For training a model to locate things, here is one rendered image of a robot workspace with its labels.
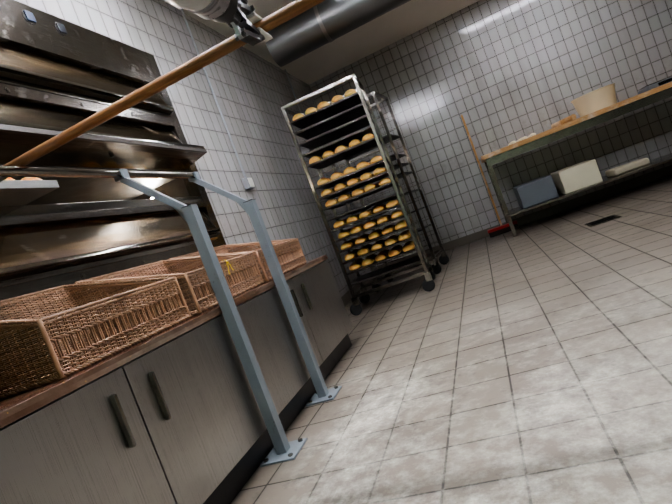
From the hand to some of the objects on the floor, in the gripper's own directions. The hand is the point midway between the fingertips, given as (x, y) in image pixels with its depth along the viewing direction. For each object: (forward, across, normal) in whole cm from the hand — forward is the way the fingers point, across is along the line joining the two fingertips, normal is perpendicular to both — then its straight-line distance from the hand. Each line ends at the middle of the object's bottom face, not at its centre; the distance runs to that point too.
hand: (258, 28), depth 114 cm
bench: (+48, +119, -90) cm, 157 cm away
